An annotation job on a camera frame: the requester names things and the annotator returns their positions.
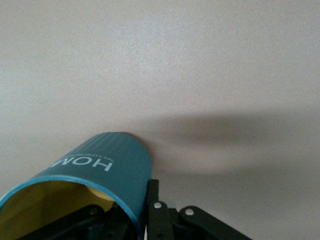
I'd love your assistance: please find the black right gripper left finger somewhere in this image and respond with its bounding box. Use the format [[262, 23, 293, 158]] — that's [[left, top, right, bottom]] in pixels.
[[22, 203, 138, 240]]

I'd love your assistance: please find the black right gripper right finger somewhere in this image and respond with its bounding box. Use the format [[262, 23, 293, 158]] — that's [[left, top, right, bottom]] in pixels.
[[144, 178, 253, 240]]

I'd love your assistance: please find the teal ribbed mug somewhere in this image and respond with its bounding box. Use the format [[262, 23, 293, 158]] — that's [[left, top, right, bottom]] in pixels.
[[0, 131, 153, 240]]

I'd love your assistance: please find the brown table cover mat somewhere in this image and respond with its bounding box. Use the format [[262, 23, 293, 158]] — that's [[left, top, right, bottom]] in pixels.
[[0, 0, 320, 240]]

